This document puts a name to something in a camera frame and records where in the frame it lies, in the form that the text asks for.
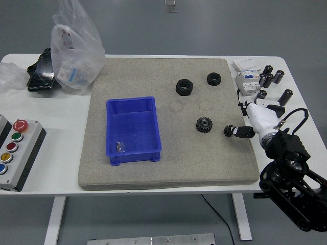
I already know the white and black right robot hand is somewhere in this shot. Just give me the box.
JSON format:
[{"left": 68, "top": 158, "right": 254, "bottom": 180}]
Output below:
[{"left": 232, "top": 100, "right": 282, "bottom": 148}]

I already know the large black spur gear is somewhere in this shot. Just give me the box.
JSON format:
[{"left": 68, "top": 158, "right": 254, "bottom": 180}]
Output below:
[{"left": 195, "top": 116, "right": 213, "bottom": 134}]

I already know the blue plastic bin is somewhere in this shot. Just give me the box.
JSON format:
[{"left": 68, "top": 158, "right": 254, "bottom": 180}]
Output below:
[{"left": 105, "top": 95, "right": 162, "bottom": 166}]

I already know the small black hex nut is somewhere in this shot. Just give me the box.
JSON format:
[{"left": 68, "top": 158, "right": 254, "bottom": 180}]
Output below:
[{"left": 206, "top": 72, "right": 222, "bottom": 86}]

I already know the large black hex nut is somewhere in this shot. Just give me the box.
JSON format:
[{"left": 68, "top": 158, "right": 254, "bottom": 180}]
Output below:
[{"left": 175, "top": 79, "right": 194, "bottom": 96}]

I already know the grey push-button control box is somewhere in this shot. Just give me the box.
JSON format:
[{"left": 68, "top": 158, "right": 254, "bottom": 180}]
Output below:
[{"left": 0, "top": 119, "right": 48, "bottom": 192}]

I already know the black power adapter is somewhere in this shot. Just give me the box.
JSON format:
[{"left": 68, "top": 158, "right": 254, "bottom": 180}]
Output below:
[{"left": 267, "top": 104, "right": 286, "bottom": 118}]

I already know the white circuit breaker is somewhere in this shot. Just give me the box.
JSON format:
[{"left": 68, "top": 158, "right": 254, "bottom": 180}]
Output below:
[{"left": 235, "top": 70, "right": 261, "bottom": 97}]

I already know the white table leg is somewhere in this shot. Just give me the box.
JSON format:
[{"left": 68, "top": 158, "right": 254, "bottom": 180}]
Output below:
[
  {"left": 43, "top": 196, "right": 66, "bottom": 245},
  {"left": 231, "top": 193, "right": 253, "bottom": 241}
]

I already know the grey-brown felt mat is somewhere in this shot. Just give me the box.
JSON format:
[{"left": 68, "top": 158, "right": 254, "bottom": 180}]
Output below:
[{"left": 77, "top": 58, "right": 260, "bottom": 191}]

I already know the floor outlet cover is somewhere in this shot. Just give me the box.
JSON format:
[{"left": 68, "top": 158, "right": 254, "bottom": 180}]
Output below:
[{"left": 164, "top": 0, "right": 178, "bottom": 13}]

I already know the clear plastic bag with boxes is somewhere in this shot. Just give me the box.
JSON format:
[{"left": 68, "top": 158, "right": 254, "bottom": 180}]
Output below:
[{"left": 50, "top": 0, "right": 106, "bottom": 96}]

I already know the clear bubble wrap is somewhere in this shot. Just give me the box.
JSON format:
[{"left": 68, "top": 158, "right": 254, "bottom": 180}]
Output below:
[{"left": 0, "top": 62, "right": 30, "bottom": 97}]

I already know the black adapter cord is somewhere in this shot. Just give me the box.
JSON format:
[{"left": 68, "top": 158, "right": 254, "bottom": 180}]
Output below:
[{"left": 236, "top": 89, "right": 250, "bottom": 118}]

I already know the white wall switch panel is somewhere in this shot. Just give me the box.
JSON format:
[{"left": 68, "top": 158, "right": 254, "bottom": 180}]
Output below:
[{"left": 232, "top": 58, "right": 262, "bottom": 74}]

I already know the black floor cable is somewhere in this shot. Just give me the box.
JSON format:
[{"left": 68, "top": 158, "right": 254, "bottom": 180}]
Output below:
[{"left": 200, "top": 193, "right": 236, "bottom": 245}]

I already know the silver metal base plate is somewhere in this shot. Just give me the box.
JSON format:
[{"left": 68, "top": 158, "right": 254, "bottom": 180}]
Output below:
[{"left": 86, "top": 233, "right": 216, "bottom": 245}]

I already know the black wrapped metal bracket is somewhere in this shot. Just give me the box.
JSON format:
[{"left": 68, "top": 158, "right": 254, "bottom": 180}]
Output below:
[{"left": 26, "top": 47, "right": 62, "bottom": 93}]

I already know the grey black-edged enclosure box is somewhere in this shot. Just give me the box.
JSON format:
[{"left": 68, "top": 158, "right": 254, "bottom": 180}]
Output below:
[{"left": 0, "top": 114, "right": 13, "bottom": 149}]

